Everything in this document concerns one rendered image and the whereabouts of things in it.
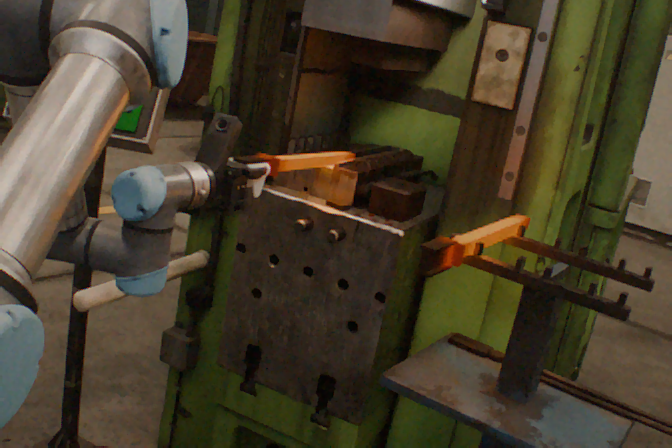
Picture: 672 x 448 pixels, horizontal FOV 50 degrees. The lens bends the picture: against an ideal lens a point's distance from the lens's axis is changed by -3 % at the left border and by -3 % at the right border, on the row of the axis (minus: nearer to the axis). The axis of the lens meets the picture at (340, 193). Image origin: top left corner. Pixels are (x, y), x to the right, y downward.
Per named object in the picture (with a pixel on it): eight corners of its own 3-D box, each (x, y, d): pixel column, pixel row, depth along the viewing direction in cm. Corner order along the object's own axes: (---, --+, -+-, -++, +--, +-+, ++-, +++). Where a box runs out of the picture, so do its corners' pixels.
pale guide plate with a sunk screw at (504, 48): (511, 109, 152) (529, 28, 148) (470, 100, 155) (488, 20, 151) (513, 109, 154) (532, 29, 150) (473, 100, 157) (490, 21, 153)
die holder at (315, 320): (359, 426, 156) (403, 231, 146) (215, 364, 171) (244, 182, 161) (440, 346, 206) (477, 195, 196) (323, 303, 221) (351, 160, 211)
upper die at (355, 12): (384, 42, 149) (393, -5, 147) (300, 25, 157) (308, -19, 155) (446, 51, 187) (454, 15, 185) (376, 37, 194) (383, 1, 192)
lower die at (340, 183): (351, 207, 157) (359, 169, 155) (272, 183, 165) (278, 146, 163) (417, 184, 195) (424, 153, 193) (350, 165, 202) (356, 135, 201)
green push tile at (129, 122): (134, 132, 160) (143, 101, 162) (102, 126, 160) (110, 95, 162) (136, 135, 161) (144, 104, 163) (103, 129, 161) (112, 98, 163)
